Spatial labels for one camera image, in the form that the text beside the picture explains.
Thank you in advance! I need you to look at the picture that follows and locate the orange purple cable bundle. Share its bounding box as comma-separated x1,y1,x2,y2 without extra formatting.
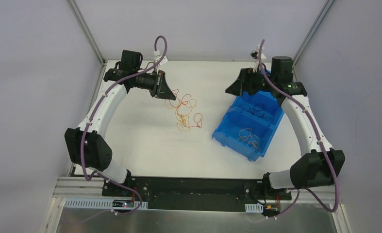
164,88,204,133

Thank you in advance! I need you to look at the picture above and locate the dark purple thin cable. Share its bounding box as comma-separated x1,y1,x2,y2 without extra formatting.
239,102,272,121

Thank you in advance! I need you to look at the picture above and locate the yellow thin cable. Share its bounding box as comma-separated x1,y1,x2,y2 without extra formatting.
237,128,263,150

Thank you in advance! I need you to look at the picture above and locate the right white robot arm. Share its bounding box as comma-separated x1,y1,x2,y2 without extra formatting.
225,56,345,199

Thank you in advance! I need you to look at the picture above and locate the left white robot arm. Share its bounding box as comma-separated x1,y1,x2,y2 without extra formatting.
65,50,176,196

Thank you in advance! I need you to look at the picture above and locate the blue plastic compartment bin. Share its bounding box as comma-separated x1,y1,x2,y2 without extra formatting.
212,92,284,162

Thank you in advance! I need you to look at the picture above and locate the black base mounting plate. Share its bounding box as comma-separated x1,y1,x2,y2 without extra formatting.
102,176,292,212

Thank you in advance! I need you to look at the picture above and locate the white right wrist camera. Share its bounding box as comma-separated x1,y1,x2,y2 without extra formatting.
250,49,267,71

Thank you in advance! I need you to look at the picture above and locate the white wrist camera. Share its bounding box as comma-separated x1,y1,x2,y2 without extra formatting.
153,50,168,68
250,49,267,71

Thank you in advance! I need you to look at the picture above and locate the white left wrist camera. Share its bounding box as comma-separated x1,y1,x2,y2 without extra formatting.
153,50,168,68

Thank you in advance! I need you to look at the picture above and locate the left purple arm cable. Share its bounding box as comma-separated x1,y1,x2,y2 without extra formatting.
80,35,168,216

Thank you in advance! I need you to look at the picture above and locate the aluminium frame rail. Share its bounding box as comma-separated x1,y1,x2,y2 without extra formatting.
53,177,335,207

